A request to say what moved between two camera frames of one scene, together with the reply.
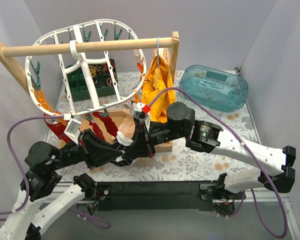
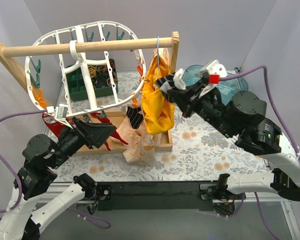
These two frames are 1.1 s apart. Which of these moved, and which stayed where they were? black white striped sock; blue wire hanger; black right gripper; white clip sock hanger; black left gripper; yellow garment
Moved: black right gripper; black left gripper; black white striped sock
Stayed: yellow garment; blue wire hanger; white clip sock hanger
